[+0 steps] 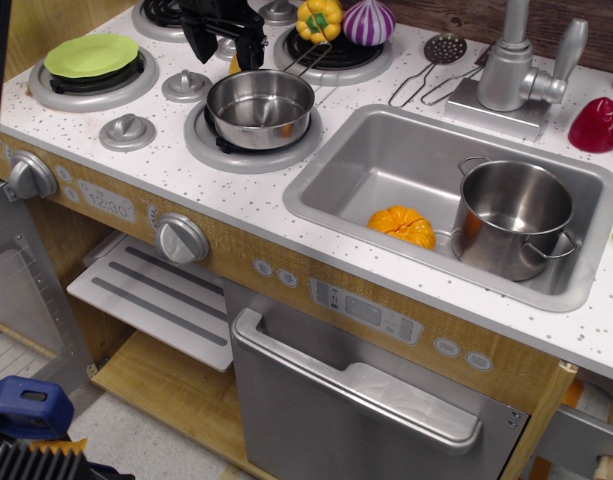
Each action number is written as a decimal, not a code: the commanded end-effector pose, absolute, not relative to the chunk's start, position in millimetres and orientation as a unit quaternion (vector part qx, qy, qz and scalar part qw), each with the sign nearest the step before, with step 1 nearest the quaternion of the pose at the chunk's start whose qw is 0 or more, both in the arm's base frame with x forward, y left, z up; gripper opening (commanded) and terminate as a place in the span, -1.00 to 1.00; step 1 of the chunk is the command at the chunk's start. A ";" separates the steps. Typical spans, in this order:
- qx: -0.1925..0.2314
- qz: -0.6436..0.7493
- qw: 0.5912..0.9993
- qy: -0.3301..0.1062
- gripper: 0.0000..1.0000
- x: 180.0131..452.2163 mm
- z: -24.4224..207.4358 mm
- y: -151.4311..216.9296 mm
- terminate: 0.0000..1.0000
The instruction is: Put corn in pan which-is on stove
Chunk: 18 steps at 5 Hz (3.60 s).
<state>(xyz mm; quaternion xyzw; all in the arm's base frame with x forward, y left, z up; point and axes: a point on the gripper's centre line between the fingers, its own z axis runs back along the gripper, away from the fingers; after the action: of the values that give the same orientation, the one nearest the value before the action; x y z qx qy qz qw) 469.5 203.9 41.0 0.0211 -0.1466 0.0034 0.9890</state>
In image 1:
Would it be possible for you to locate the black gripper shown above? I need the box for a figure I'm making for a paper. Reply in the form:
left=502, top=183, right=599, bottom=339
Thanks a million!
left=177, top=0, right=265, bottom=71

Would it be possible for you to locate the yellow toy corn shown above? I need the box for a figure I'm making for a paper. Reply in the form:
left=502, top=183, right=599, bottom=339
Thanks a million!
left=229, top=55, right=242, bottom=75

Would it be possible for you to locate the small steel frying pan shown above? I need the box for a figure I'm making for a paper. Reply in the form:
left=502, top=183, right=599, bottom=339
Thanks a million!
left=206, top=69, right=315, bottom=150

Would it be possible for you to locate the back left stove burner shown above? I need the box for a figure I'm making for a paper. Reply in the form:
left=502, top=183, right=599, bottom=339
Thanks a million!
left=131, top=0, right=187, bottom=43

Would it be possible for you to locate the stove burner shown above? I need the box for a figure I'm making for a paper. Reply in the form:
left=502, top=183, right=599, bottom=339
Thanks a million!
left=29, top=47, right=159, bottom=113
left=131, top=0, right=187, bottom=43
left=273, top=27, right=393, bottom=87
left=183, top=102, right=323, bottom=174

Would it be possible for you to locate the front right stove burner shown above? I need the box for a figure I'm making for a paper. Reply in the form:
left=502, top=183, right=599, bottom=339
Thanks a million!
left=183, top=102, right=323, bottom=174

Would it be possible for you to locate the front left stove burner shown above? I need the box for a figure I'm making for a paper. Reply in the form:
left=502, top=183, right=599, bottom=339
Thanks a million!
left=29, top=47, right=159, bottom=113

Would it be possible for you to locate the back right stove burner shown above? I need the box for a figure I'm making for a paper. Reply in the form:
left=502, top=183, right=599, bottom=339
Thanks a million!
left=273, top=27, right=393, bottom=87

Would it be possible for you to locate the silver stovetop knob centre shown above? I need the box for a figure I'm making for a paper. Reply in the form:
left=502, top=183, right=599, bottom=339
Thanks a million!
left=215, top=37, right=236, bottom=62

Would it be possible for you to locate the silver stovetop knob middle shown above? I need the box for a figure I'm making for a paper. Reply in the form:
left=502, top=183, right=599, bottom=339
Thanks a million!
left=162, top=69, right=212, bottom=103

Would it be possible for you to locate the yellow toy bell pepper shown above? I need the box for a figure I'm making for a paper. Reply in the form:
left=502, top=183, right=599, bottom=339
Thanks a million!
left=295, top=0, right=344, bottom=44

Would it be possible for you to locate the silver stovetop knob front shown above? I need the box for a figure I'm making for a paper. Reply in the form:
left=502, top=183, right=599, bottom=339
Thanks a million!
left=99, top=114, right=156, bottom=152

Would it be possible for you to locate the green plastic plate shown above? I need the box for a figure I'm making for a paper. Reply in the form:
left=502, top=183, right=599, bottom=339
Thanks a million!
left=44, top=33, right=140, bottom=79

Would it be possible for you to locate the purple toy onion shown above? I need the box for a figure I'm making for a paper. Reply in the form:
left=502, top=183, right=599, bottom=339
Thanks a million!
left=342, top=0, right=396, bottom=47

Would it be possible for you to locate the silver oven knob right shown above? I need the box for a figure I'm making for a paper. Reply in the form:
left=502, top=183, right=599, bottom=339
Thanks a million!
left=155, top=212, right=210, bottom=265

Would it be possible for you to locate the silver oven knob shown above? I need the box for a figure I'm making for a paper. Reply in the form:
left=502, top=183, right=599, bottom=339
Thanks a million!
left=155, top=212, right=210, bottom=265
left=8, top=150, right=58, bottom=199

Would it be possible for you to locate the metal slotted spoon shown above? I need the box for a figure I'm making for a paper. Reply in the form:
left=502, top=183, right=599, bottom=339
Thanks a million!
left=388, top=33, right=467, bottom=108

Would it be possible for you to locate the silver oven knob left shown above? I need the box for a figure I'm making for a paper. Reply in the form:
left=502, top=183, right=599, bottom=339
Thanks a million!
left=8, top=150, right=58, bottom=199

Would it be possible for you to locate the orange toy pumpkin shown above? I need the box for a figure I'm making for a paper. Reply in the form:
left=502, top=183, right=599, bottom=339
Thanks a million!
left=367, top=205, right=436, bottom=250

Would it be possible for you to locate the white oven rack shelf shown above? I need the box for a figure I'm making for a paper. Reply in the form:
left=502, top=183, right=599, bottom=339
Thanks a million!
left=67, top=233, right=233, bottom=372

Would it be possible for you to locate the silver toy faucet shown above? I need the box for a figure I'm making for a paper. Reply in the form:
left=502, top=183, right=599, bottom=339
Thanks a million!
left=444, top=1, right=588, bottom=141

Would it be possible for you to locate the open oven door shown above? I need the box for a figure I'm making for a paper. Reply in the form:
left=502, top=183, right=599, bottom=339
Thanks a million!
left=0, top=183, right=94, bottom=394

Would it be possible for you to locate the silver dishwasher door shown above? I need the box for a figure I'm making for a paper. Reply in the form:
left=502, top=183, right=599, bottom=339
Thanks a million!
left=225, top=282, right=528, bottom=479

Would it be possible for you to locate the red toy pepper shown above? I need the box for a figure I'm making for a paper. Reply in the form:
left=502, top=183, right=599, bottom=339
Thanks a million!
left=568, top=97, right=613, bottom=153

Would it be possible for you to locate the blue clamp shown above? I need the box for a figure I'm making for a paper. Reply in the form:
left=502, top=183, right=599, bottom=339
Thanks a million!
left=0, top=376, right=135, bottom=479

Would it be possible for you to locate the metal wire spatula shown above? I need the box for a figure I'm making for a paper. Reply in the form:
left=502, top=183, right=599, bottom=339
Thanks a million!
left=420, top=46, right=492, bottom=106

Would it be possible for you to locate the steel pot with handles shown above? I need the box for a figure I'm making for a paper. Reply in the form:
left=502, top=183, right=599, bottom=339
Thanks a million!
left=451, top=156, right=577, bottom=281

